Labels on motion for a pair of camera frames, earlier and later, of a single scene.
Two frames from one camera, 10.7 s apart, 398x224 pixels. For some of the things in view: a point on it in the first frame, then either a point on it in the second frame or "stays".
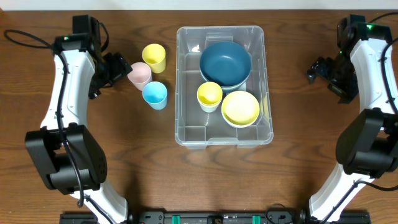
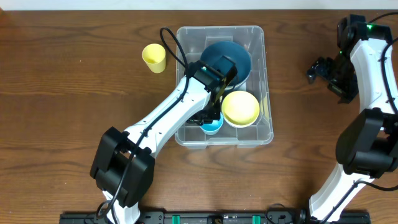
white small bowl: x=237 y=126 stays
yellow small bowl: x=240 y=109 stays
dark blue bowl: x=227 y=63 stays
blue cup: x=155 y=93 -> x=214 y=128
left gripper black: x=115 y=66 -> x=204 y=116
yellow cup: x=155 y=54 stays
